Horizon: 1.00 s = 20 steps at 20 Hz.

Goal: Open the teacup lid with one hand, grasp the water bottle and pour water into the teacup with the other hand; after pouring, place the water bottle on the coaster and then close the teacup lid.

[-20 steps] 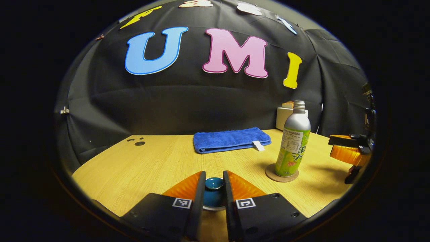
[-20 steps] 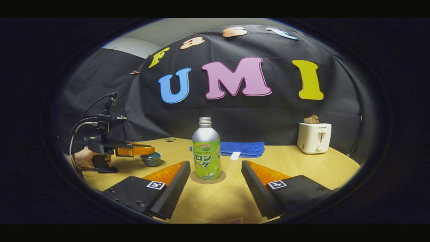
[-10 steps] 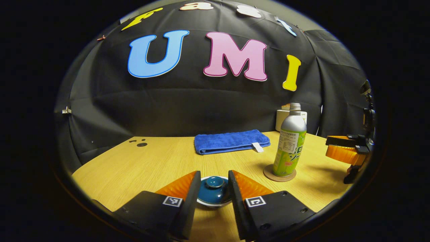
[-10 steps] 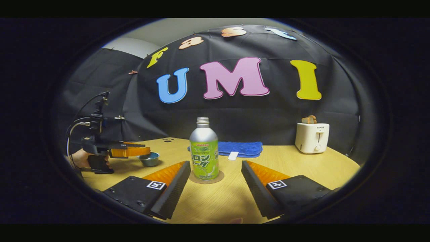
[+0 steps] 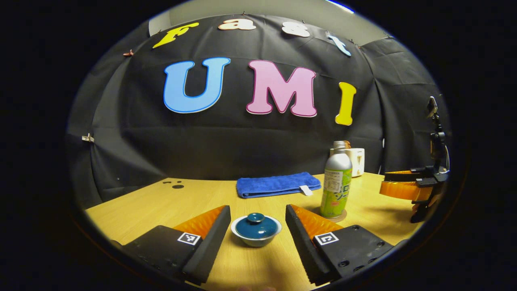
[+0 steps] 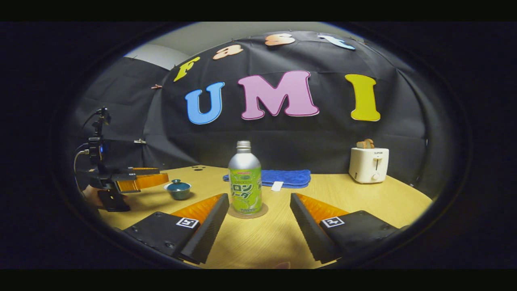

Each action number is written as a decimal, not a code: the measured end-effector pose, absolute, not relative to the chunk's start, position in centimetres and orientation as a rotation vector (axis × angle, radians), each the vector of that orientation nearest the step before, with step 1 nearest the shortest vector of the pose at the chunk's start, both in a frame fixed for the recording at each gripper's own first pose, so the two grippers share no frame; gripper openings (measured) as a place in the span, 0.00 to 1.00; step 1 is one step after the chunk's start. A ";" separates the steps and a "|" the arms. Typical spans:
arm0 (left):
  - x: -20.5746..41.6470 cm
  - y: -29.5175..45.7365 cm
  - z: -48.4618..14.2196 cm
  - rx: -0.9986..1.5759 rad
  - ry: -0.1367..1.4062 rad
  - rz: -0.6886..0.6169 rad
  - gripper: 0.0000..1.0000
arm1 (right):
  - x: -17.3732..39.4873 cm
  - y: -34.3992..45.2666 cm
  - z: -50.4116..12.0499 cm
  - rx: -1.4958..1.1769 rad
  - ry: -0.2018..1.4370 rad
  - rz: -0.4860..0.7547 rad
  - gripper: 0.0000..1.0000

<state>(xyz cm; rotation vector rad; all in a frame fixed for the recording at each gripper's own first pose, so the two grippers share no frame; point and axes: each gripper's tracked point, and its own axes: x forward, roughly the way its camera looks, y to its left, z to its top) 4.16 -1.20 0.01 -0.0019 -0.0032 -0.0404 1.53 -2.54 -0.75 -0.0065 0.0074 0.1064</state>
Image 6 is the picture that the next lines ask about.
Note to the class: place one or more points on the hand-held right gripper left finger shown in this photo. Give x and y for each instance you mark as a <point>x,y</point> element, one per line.
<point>208,226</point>

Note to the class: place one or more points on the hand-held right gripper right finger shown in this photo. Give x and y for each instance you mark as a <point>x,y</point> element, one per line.
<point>309,226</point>

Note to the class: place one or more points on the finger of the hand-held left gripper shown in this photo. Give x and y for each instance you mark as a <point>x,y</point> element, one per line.
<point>137,173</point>
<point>145,182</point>

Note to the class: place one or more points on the teal teacup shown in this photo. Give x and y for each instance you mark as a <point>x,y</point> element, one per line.
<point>177,195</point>

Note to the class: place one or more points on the round brown coaster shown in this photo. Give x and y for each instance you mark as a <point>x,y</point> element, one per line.
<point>264,210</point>

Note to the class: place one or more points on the silver green-label water bottle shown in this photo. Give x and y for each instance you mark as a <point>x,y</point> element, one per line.
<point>245,173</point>

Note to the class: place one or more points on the metal cloth clip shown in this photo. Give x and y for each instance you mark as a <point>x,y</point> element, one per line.
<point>139,141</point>

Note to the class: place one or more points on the blue towel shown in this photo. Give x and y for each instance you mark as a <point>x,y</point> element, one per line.
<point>291,178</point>

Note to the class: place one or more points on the white toaster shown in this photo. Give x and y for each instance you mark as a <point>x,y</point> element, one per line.
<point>368,165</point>

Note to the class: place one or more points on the black backdrop cloth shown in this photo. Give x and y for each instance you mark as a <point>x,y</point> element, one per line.
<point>282,133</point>

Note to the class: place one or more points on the toast slice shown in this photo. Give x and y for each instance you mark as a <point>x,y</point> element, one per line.
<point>365,144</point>

